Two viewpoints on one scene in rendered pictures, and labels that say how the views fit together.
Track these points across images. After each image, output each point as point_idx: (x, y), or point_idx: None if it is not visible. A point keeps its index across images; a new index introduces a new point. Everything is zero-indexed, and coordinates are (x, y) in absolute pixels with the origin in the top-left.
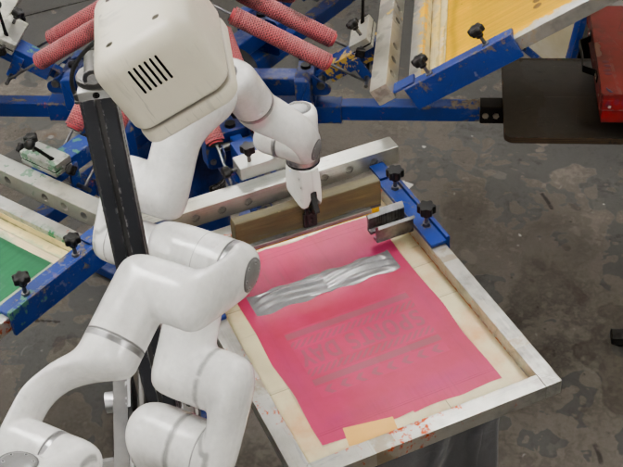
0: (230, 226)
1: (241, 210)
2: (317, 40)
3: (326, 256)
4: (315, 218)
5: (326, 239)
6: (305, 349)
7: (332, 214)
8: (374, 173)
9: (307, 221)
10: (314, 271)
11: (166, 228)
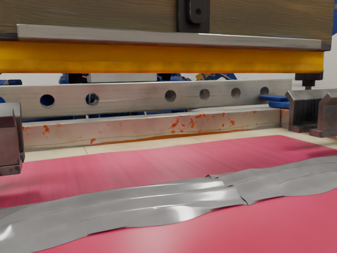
0: (51, 121)
1: (80, 112)
2: None
3: (218, 159)
4: (206, 11)
5: (213, 147)
6: None
7: (242, 26)
8: (268, 99)
9: (186, 13)
10: (195, 174)
11: None
